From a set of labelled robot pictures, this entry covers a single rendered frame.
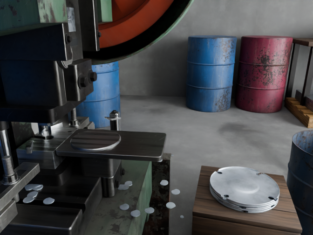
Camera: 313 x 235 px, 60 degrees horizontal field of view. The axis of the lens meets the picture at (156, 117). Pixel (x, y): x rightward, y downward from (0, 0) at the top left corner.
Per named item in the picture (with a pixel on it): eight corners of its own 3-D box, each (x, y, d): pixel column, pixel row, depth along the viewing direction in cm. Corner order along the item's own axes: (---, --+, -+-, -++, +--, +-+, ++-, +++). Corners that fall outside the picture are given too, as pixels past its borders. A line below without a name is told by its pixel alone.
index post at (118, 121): (121, 137, 88) (119, 109, 85) (119, 141, 86) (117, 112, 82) (112, 136, 89) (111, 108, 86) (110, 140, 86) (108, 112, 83)
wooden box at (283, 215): (273, 231, 145) (283, 175, 133) (287, 298, 110) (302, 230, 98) (198, 219, 154) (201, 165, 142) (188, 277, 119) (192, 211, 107)
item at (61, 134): (79, 142, 78) (78, 127, 76) (55, 169, 64) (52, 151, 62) (50, 140, 79) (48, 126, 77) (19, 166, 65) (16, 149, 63)
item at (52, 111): (88, 106, 76) (87, 87, 74) (55, 134, 58) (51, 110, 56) (35, 104, 78) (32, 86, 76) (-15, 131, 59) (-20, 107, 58)
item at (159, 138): (166, 175, 77) (166, 131, 73) (160, 206, 64) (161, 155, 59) (82, 169, 80) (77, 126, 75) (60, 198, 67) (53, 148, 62)
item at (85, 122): (94, 128, 96) (92, 100, 92) (75, 149, 80) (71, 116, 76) (78, 127, 96) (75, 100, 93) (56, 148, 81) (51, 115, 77)
